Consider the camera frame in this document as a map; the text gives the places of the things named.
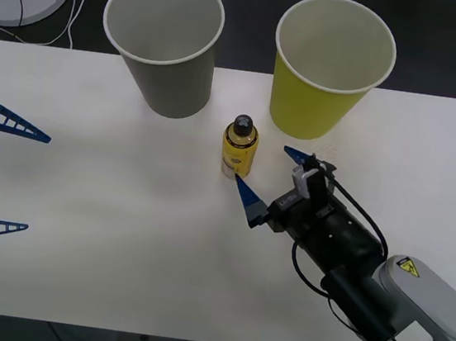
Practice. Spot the yellow-green plastic waste bin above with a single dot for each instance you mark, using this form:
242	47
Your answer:
302	105

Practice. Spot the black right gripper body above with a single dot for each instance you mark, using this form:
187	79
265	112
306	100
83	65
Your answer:
314	214

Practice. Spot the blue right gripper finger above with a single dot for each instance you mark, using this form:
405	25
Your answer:
298	156
253	207

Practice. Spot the grey plastic waste bin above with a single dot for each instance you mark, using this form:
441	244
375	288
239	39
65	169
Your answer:
171	88

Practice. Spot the yellow bottle with black cap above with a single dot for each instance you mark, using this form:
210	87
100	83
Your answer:
238	151

